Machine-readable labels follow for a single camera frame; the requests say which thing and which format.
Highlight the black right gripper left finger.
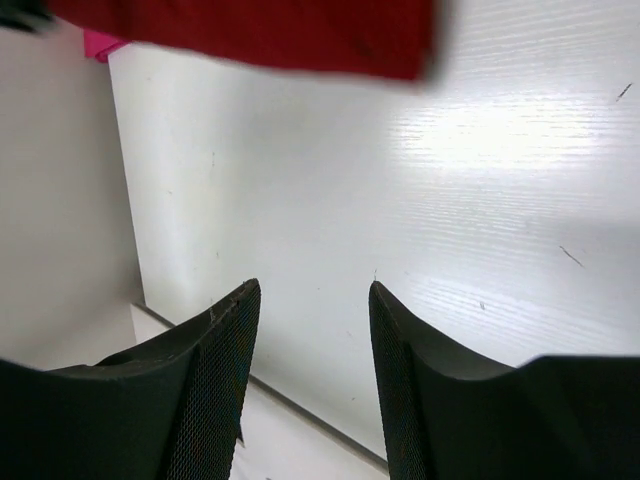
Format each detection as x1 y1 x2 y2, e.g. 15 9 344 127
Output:
1 279 260 479

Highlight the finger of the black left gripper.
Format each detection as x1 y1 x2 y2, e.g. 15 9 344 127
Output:
0 0 55 34

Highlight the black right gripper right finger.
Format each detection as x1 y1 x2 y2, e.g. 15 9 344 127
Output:
369 282 639 479

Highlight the magenta t shirt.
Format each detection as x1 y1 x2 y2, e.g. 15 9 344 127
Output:
83 29 129 63

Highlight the dark red t shirt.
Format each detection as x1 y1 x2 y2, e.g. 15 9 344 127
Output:
47 0 438 82

